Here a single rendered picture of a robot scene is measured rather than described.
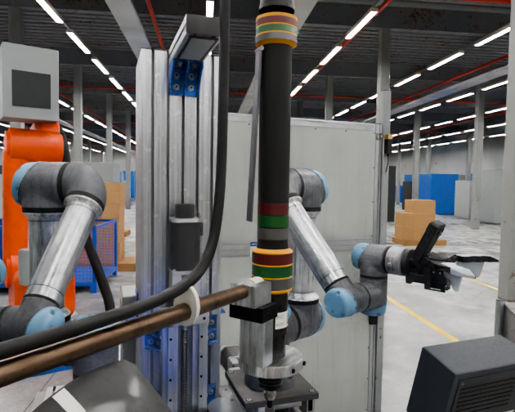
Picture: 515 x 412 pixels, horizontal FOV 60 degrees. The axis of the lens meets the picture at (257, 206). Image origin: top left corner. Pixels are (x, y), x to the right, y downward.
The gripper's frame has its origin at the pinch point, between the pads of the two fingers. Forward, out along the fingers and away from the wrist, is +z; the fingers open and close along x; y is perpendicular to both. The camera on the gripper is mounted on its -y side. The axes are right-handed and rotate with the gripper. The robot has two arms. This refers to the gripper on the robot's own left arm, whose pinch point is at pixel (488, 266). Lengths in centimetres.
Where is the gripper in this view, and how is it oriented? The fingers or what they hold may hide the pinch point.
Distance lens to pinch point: 116.8
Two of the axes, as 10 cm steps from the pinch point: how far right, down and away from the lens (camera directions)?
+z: 7.0, 0.5, -7.1
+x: -7.1, 1.6, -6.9
